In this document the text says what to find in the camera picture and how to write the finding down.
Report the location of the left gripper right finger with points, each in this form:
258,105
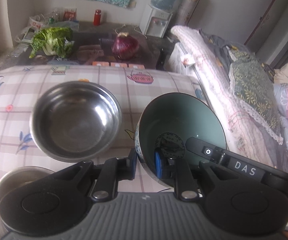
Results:
177,170

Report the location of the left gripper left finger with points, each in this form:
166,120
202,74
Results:
108,175

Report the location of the green ceramic bowl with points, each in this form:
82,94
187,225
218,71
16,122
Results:
167,122

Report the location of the white lace bed cover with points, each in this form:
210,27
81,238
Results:
243,136

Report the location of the large steel bowl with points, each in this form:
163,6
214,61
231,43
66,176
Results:
75,121

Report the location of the green leaf-pattern pillow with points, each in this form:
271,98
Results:
254,91

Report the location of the grey blanket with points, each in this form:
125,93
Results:
219,45

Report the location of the red cabbage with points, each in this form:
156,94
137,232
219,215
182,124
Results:
125,46

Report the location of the plaid teapot tablecloth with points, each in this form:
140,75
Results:
21,87

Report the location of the green leafy cabbage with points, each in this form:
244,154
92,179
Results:
53,41

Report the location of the red thermos bottle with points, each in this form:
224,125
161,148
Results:
97,17

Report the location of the white water dispenser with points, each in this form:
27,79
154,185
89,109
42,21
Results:
154,22

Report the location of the red drink carton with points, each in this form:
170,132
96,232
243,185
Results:
69,14

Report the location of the white plastic bag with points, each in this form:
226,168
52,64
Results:
38,21

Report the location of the rolled patterned mat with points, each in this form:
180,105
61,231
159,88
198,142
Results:
185,11

